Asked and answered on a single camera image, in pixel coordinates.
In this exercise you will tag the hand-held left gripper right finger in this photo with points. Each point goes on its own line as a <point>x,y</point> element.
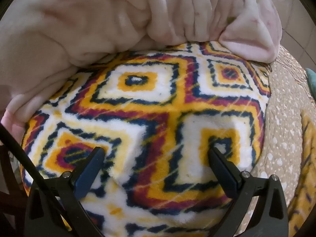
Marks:
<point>222,175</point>

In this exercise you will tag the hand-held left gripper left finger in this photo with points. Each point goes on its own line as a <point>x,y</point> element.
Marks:
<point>86,177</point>

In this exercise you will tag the yellow striped sweater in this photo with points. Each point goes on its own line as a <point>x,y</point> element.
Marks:
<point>306,177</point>

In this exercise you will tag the beige quilt with white hearts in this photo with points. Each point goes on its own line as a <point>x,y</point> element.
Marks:
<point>281,128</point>

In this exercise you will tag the dark wooden furniture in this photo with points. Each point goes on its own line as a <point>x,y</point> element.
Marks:
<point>9,202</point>

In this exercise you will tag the colourful diamond pattern blanket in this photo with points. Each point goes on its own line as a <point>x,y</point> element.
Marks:
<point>153,103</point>

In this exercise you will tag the teal pillow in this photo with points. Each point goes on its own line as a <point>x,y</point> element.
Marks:
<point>311,81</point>

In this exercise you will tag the pink fleece blanket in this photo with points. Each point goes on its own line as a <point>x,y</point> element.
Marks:
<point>74,29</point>

